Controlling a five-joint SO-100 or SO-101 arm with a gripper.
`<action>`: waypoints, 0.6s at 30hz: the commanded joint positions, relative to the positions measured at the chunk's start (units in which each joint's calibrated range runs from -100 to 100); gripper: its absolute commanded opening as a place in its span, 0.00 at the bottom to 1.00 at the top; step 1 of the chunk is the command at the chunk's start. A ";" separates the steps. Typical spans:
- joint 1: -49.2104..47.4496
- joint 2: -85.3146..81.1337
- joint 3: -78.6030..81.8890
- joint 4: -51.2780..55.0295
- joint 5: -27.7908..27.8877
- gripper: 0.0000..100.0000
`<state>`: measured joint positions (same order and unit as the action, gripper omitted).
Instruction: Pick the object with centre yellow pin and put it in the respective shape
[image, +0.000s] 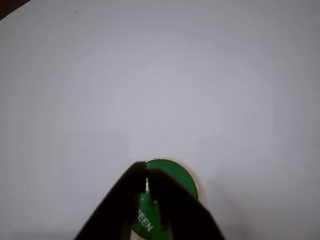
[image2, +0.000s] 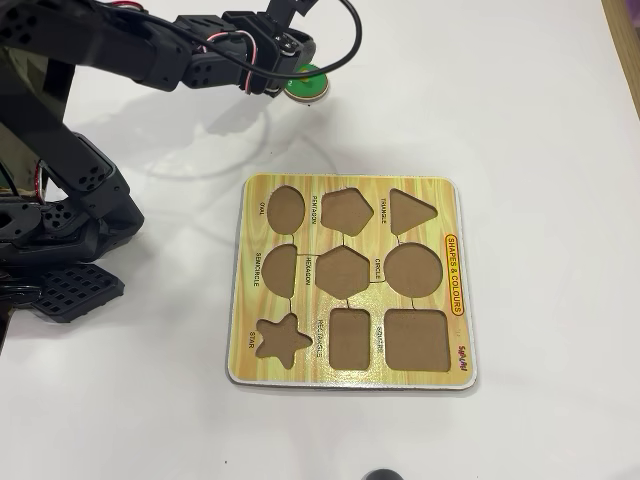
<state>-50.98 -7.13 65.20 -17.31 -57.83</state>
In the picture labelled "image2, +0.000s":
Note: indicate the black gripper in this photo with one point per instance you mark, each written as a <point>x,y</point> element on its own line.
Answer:
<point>296,44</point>

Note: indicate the green round puzzle piece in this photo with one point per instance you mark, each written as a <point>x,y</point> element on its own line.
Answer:
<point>312,87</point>

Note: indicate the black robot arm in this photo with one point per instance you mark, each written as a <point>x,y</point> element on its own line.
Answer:
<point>100,50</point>

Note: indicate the dark round object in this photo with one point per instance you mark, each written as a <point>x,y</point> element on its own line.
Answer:
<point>381,475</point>

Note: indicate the wooden shapes puzzle board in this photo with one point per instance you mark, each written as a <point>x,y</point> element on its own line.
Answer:
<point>425,235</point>

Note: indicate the black grid clamp plate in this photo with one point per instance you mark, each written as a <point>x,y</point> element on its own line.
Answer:
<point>75,292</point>

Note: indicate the light wooden side panel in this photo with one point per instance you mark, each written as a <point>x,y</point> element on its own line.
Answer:
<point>627,40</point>

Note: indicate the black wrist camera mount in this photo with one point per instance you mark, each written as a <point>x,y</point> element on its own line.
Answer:
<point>282,10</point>

